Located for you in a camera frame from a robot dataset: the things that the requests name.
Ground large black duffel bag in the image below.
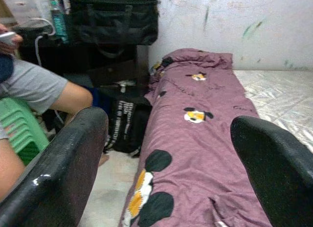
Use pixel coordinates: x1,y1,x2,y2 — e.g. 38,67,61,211
67,0,159,59

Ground black bag with white print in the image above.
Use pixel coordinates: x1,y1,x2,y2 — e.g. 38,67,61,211
104,93,153,157

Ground person's right hand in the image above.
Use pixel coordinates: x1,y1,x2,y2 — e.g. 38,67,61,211
0,23,24,55

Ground dark wooden desk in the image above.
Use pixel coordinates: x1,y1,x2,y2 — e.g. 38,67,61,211
14,26,150,100

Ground clear plastic storage box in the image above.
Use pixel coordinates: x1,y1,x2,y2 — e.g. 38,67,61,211
1,0,54,26

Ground clear plastic water bottle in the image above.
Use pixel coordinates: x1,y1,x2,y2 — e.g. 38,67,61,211
49,0,69,44

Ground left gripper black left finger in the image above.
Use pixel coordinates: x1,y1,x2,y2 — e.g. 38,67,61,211
0,106,110,227

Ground person in grey shorts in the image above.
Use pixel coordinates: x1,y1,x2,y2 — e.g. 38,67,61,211
0,53,93,203

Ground white handheld phone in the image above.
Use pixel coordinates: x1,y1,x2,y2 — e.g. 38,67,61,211
0,31,18,46

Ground purple cartoon print blanket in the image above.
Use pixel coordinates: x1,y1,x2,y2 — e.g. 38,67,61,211
118,47,273,227

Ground white charger cable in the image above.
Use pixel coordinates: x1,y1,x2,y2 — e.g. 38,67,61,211
33,17,57,68

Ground green plastic stool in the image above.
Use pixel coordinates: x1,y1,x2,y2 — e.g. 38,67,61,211
0,97,50,167

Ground white quilted mattress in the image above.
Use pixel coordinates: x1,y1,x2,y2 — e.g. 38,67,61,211
233,69,313,154

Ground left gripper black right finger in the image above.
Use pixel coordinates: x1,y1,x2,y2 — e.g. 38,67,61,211
230,115,313,227

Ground blue bag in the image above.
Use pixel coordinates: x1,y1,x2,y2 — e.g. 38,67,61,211
91,87,112,113

